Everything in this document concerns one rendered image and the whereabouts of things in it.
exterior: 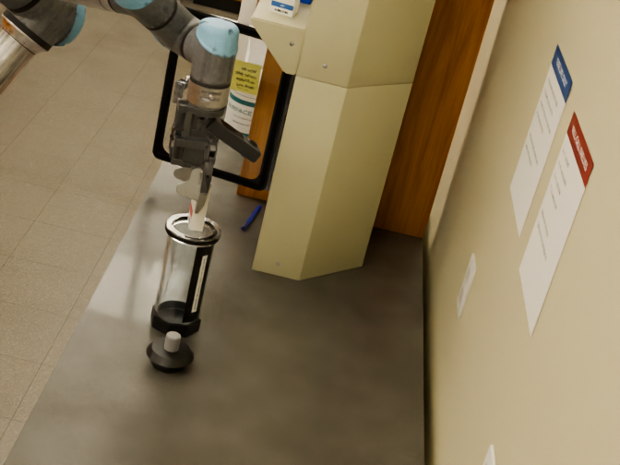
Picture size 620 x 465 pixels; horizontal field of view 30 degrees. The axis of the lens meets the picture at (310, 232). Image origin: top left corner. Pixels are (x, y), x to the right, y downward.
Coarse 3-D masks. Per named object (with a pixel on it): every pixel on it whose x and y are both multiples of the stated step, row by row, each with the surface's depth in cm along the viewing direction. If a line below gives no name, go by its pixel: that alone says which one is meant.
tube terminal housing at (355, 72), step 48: (336, 0) 229; (384, 0) 231; (432, 0) 241; (336, 48) 233; (384, 48) 238; (336, 96) 238; (384, 96) 246; (288, 144) 244; (336, 144) 243; (384, 144) 254; (288, 192) 248; (336, 192) 251; (288, 240) 254; (336, 240) 259
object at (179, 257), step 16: (176, 224) 223; (208, 224) 224; (176, 240) 217; (192, 240) 216; (208, 240) 217; (176, 256) 219; (192, 256) 219; (176, 272) 220; (208, 272) 224; (160, 288) 225; (176, 288) 222; (160, 304) 225; (176, 304) 223; (176, 320) 225
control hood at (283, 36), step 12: (264, 0) 245; (312, 0) 253; (264, 12) 237; (300, 12) 243; (264, 24) 232; (276, 24) 232; (288, 24) 233; (300, 24) 235; (264, 36) 234; (276, 36) 233; (288, 36) 233; (300, 36) 233; (276, 48) 234; (288, 48) 234; (300, 48) 234; (276, 60) 236; (288, 60) 235; (288, 72) 237
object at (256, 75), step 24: (240, 48) 270; (264, 48) 268; (240, 72) 272; (264, 72) 270; (240, 96) 274; (264, 96) 273; (168, 120) 282; (240, 120) 277; (264, 120) 275; (168, 144) 284; (264, 144) 278; (216, 168) 284; (240, 168) 282
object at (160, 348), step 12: (168, 336) 214; (180, 336) 215; (156, 348) 215; (168, 348) 215; (180, 348) 217; (156, 360) 213; (168, 360) 213; (180, 360) 214; (192, 360) 216; (168, 372) 215
